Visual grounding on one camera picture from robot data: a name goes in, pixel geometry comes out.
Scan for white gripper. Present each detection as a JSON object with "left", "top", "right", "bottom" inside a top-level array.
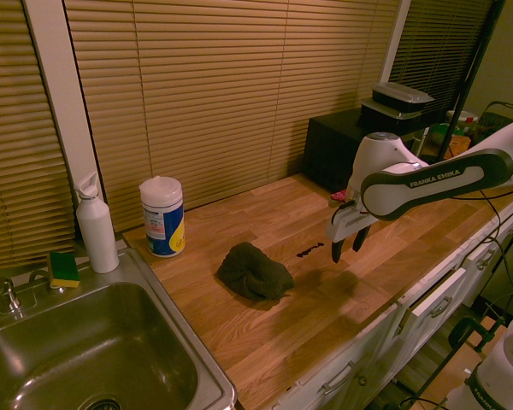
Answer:
[{"left": 326, "top": 198, "right": 375, "bottom": 264}]

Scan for dark terry cloth towel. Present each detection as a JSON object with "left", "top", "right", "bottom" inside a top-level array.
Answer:
[{"left": 215, "top": 241, "right": 295, "bottom": 302}]

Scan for dark liquid spill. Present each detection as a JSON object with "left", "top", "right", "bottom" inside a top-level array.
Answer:
[{"left": 296, "top": 242, "right": 324, "bottom": 259}]

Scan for white open drawer front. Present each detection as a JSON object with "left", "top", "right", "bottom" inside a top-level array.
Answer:
[{"left": 409, "top": 267, "right": 468, "bottom": 318}]

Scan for black microwave box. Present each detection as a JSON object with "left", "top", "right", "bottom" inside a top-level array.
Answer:
[{"left": 304, "top": 111, "right": 428, "bottom": 194}]

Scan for white kitchen cabinet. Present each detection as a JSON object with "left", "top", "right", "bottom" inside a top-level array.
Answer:
[{"left": 275, "top": 198, "right": 513, "bottom": 410}]

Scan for large black food container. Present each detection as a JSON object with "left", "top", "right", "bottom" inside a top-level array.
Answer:
[{"left": 359, "top": 97, "right": 422, "bottom": 129}]

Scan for orange box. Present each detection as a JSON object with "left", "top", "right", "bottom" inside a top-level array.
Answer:
[{"left": 447, "top": 134, "right": 472, "bottom": 158}]

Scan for black green clamp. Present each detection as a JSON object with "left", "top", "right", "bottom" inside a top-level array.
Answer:
[{"left": 447, "top": 314, "right": 508, "bottom": 354}]

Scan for small black food container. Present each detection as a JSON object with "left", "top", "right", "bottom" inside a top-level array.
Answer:
[{"left": 371, "top": 82, "right": 436, "bottom": 113}]

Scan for white bucket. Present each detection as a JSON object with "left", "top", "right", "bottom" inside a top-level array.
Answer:
[{"left": 446, "top": 109, "right": 480, "bottom": 129}]

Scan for disinfecting wipes canister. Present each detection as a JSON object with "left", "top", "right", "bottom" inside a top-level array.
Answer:
[{"left": 139, "top": 175, "right": 186, "bottom": 258}]

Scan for wide beige window blind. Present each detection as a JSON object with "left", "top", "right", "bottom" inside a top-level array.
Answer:
[{"left": 63, "top": 0, "right": 405, "bottom": 234}]

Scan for black tripod pole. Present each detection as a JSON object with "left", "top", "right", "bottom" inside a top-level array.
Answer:
[{"left": 435, "top": 0, "right": 508, "bottom": 161}]

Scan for dark window blind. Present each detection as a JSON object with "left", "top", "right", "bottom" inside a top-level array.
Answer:
[{"left": 388, "top": 0, "right": 495, "bottom": 116}]

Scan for white water bottle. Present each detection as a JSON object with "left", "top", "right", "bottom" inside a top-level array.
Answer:
[{"left": 73, "top": 172, "right": 121, "bottom": 274}]

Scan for stainless steel sink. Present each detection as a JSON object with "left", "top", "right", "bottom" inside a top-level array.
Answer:
[{"left": 0, "top": 247, "right": 237, "bottom": 410}]

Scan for yellow green sponge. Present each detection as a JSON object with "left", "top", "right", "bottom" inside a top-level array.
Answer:
[{"left": 47, "top": 250, "right": 81, "bottom": 290}]

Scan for narrow beige window blind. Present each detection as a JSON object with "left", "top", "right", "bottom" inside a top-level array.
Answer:
[{"left": 0, "top": 0, "right": 77, "bottom": 271}]

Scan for metal drawer handle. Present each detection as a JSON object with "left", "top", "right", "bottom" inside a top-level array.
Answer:
[
  {"left": 475, "top": 249, "right": 498, "bottom": 271},
  {"left": 428, "top": 296, "right": 453, "bottom": 319},
  {"left": 321, "top": 360, "right": 357, "bottom": 395}
]

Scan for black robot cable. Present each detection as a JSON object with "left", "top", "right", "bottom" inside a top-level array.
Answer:
[{"left": 478, "top": 190, "right": 513, "bottom": 330}]

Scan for black wire basket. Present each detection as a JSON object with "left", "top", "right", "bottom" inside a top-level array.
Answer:
[{"left": 478, "top": 100, "right": 513, "bottom": 138}]

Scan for white window frame post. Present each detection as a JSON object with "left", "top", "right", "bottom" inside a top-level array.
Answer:
[{"left": 21, "top": 0, "right": 109, "bottom": 210}]

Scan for chrome faucet handle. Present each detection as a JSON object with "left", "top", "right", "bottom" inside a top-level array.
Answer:
[{"left": 0, "top": 276, "right": 23, "bottom": 316}]

